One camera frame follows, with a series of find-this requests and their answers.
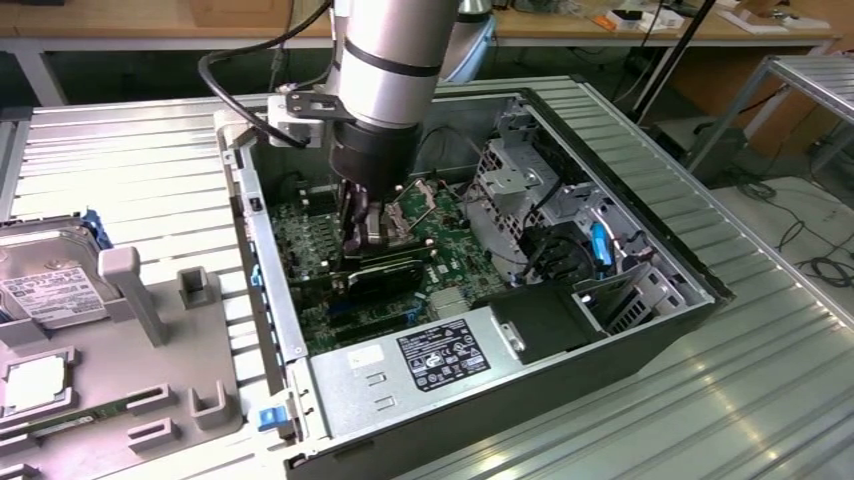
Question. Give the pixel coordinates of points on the CPU socket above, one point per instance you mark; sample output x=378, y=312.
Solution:
x=407, y=232

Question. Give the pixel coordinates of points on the silver CPU chip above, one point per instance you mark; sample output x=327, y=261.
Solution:
x=33, y=385

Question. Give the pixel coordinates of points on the thin locking lever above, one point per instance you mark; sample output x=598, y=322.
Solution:
x=427, y=215

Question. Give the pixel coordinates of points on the aluminium frame table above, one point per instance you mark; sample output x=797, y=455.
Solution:
x=827, y=80

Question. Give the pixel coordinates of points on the silver hard disk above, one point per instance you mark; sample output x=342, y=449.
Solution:
x=47, y=290

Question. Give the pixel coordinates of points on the blue disk carrier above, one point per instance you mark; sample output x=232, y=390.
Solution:
x=93, y=230

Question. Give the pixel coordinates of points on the black fan graphics card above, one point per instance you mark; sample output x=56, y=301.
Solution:
x=387, y=282

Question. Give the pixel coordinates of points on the blue case latch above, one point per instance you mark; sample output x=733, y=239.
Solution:
x=272, y=420

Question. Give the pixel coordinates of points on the open black PC case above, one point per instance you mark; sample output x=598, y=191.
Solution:
x=667, y=215

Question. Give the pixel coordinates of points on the silver power supply unit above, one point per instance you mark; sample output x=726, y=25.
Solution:
x=360, y=380

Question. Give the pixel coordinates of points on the white booklet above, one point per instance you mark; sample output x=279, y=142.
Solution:
x=754, y=22

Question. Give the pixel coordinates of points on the green RAM stick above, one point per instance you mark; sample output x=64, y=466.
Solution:
x=414, y=250
x=80, y=417

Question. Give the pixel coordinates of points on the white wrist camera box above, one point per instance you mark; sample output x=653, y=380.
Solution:
x=294, y=127

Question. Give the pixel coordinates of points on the silver disk bay cage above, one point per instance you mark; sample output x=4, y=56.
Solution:
x=510, y=180

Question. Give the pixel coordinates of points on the metal socket cover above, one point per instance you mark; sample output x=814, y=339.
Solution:
x=423, y=197

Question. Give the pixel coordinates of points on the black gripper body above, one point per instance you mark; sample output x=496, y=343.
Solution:
x=374, y=155

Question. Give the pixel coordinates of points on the grey parts rack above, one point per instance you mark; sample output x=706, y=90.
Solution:
x=133, y=370

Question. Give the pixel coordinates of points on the brown wooden cabinet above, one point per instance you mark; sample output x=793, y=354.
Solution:
x=721, y=75

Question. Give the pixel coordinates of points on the black tripod pole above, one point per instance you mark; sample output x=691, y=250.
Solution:
x=674, y=55

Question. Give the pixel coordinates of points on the blue expansion slot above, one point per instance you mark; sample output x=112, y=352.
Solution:
x=336, y=306

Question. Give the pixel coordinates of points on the wooden desk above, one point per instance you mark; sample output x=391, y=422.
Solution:
x=133, y=25

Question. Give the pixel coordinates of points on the silver chipset heatsink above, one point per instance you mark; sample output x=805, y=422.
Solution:
x=448, y=302

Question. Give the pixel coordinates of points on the black plastic air shroud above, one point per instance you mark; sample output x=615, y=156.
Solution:
x=534, y=320

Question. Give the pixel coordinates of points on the green motherboard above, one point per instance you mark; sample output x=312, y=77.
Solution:
x=454, y=250

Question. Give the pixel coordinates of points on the perforated metal bracket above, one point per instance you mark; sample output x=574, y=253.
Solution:
x=634, y=297

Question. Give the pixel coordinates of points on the orange white small box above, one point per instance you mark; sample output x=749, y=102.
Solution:
x=627, y=21

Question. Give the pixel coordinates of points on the long black expansion slot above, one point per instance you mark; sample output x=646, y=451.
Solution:
x=367, y=334
x=367, y=320

